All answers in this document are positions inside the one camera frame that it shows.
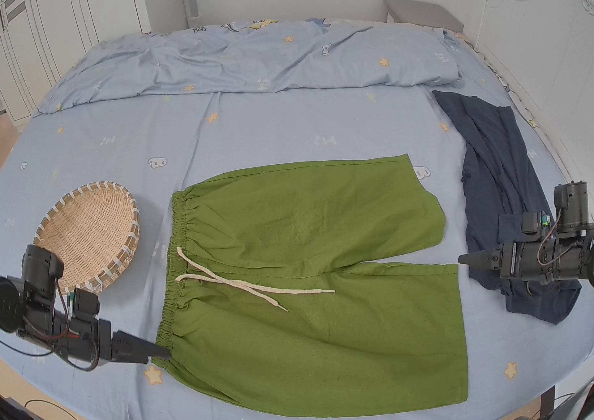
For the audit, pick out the pale blue quilt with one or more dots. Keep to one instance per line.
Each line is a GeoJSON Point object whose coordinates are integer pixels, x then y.
{"type": "Point", "coordinates": [232, 60]}

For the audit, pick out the round woven basket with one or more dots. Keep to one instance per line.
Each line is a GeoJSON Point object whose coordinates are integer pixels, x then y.
{"type": "Point", "coordinates": [88, 228]}

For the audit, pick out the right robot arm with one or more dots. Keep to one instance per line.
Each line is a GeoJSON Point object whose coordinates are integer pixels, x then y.
{"type": "Point", "coordinates": [573, 209]}

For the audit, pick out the white wardrobe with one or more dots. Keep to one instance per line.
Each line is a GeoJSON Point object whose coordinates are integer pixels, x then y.
{"type": "Point", "coordinates": [46, 14]}

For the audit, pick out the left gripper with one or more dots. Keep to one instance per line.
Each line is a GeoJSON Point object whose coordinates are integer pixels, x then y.
{"type": "Point", "coordinates": [90, 344]}

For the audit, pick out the grey bedside table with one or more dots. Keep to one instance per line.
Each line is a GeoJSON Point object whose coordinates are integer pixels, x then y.
{"type": "Point", "coordinates": [417, 12]}

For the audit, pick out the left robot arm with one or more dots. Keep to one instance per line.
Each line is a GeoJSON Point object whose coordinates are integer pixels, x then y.
{"type": "Point", "coordinates": [39, 279]}

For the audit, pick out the green shorts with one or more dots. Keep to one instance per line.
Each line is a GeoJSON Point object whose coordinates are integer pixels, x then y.
{"type": "Point", "coordinates": [301, 246]}

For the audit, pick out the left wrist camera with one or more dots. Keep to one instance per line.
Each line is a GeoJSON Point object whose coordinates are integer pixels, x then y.
{"type": "Point", "coordinates": [86, 304]}

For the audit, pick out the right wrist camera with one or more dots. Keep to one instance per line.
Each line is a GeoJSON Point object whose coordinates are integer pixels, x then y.
{"type": "Point", "coordinates": [536, 225]}

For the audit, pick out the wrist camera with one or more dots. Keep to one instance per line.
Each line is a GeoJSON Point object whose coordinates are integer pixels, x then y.
{"type": "Point", "coordinates": [86, 304]}
{"type": "Point", "coordinates": [536, 225]}

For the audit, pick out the dark blue garment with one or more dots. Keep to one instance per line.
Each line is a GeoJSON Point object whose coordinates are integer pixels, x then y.
{"type": "Point", "coordinates": [492, 153]}

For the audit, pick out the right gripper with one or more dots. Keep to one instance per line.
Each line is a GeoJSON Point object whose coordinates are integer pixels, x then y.
{"type": "Point", "coordinates": [529, 260]}

